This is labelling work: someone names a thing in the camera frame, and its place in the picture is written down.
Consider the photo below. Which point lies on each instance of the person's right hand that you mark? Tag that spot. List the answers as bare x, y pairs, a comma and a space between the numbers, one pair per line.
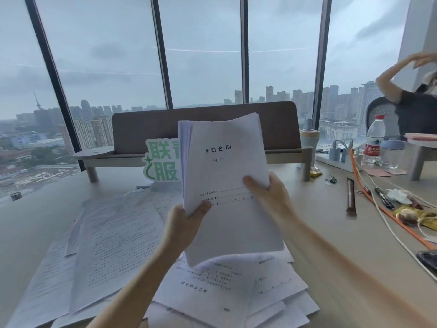
278, 201

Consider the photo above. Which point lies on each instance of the person's left hand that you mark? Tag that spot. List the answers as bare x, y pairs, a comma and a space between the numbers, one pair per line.
181, 230

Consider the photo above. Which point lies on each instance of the person's left thumb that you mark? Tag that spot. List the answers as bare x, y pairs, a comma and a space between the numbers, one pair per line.
199, 211

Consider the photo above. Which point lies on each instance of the person's right thumb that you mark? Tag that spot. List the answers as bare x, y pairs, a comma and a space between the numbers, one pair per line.
256, 186

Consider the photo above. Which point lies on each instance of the stack of white documents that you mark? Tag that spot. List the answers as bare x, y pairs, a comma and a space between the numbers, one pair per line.
225, 174

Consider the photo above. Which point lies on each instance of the person's right forearm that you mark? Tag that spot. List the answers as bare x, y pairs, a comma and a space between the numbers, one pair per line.
341, 269

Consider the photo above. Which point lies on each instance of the person's left forearm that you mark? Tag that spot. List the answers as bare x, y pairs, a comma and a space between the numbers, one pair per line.
136, 290

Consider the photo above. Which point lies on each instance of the small yellow snack packet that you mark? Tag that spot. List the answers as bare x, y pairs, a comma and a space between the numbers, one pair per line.
315, 173

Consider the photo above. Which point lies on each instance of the green and white cutout sign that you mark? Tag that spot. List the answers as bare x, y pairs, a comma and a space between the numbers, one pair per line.
160, 160

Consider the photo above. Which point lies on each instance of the grey tumbler with yellow band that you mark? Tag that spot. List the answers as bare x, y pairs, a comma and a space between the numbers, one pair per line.
310, 141

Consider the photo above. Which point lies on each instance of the green binder clip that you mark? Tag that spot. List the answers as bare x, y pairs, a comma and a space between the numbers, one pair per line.
331, 179

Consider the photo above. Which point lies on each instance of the white power strip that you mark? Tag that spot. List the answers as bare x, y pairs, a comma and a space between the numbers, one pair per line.
338, 163

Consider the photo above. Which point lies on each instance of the white plug charger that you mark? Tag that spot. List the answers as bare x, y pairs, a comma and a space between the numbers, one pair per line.
335, 150

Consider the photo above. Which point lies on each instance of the scattered pile of paper sheets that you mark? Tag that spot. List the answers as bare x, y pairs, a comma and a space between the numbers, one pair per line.
112, 242

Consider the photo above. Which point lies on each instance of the brown desk divider shelf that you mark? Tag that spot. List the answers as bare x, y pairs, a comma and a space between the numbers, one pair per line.
150, 129

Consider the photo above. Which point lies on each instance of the brown snack stick packet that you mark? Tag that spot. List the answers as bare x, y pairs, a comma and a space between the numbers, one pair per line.
351, 198

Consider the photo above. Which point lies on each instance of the red label water bottle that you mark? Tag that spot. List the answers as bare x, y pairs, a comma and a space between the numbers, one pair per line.
374, 146

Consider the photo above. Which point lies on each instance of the pink paper slip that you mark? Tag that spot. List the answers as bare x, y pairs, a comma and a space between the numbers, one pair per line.
382, 172

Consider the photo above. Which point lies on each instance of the black pen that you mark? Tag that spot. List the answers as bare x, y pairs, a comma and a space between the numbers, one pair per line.
384, 198

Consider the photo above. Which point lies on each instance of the dark window mullion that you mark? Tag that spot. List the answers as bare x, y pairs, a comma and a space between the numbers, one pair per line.
244, 47
322, 58
51, 71
161, 54

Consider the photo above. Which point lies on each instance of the glass jar with blue lid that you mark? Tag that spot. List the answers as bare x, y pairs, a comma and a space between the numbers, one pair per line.
392, 155

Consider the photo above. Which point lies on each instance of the grey mesh office chair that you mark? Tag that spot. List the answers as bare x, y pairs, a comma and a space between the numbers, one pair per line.
379, 112

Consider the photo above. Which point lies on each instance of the crumpled white tissue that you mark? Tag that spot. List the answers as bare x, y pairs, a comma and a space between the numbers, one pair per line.
399, 196

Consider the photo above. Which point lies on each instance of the yellow snack wrapper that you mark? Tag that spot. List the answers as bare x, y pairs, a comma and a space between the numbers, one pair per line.
414, 216

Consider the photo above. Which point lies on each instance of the grey desk riser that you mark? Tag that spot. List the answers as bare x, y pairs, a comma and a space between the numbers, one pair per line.
421, 157

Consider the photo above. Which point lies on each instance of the pink book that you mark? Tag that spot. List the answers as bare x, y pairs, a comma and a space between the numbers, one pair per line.
421, 136

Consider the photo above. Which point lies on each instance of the small black cap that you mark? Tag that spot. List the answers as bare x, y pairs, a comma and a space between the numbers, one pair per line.
15, 196

